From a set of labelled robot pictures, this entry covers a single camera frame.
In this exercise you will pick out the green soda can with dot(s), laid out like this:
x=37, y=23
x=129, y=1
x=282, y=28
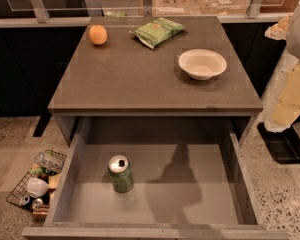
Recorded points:
x=119, y=169

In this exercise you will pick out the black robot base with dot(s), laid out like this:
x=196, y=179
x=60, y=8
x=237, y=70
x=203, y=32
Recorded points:
x=284, y=147

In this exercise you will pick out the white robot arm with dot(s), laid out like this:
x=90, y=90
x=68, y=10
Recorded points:
x=282, y=95

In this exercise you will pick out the open grey top drawer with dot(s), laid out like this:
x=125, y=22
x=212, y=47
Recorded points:
x=189, y=183

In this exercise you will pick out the silver can in basket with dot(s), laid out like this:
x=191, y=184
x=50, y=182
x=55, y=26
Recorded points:
x=37, y=203
x=24, y=201

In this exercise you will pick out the white paper bowl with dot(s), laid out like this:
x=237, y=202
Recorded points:
x=202, y=64

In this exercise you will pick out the green chip bag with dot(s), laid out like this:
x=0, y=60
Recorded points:
x=157, y=31

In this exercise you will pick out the orange fruit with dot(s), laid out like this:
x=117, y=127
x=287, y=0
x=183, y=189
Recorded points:
x=97, y=35

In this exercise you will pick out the black wire basket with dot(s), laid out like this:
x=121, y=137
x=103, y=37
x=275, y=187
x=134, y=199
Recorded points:
x=35, y=171

